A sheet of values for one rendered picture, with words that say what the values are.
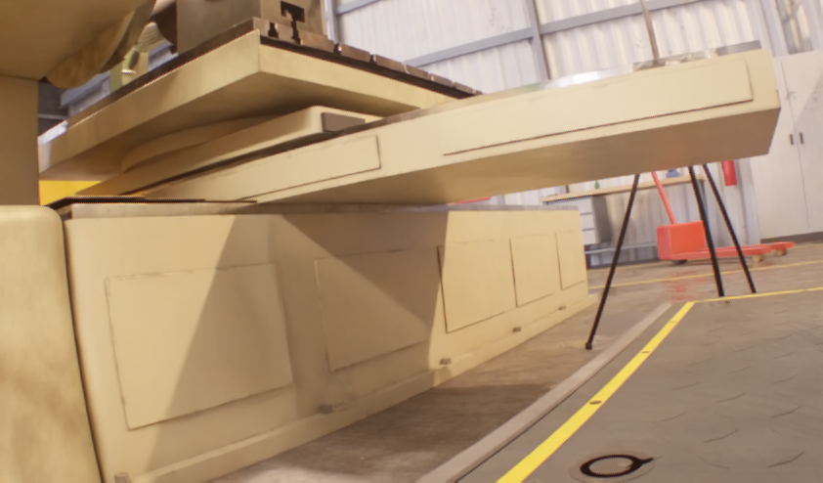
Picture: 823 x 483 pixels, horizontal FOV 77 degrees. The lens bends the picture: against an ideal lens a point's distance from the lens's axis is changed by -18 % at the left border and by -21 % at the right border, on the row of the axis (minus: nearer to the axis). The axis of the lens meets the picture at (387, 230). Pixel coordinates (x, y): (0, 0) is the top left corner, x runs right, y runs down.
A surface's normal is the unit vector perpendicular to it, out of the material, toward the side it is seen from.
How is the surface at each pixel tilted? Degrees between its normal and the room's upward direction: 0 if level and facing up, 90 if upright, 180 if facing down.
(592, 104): 90
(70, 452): 90
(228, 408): 90
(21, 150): 90
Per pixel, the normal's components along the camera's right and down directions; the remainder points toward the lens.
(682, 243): 0.32, -0.07
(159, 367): 0.82, -0.12
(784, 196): -0.56, 0.03
